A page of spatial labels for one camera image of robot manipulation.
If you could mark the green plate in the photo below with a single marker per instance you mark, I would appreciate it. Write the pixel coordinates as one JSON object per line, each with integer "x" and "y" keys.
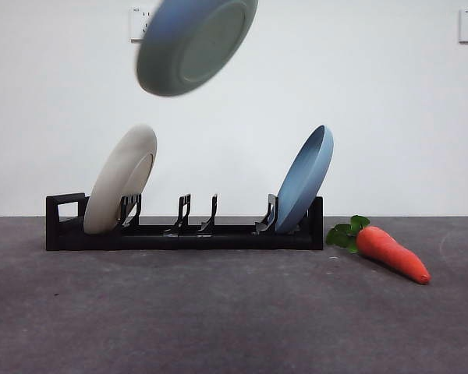
{"x": 167, "y": 50}

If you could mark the orange carrot with green leaves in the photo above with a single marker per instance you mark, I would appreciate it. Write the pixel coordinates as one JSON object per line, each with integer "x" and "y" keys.
{"x": 392, "y": 253}

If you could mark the blue plate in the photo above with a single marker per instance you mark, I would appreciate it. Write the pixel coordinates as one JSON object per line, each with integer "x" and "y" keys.
{"x": 302, "y": 187}

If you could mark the cream plate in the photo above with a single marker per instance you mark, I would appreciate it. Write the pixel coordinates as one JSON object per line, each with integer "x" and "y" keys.
{"x": 113, "y": 183}

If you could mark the black plate rack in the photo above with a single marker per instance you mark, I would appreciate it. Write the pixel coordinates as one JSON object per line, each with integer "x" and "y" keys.
{"x": 64, "y": 239}

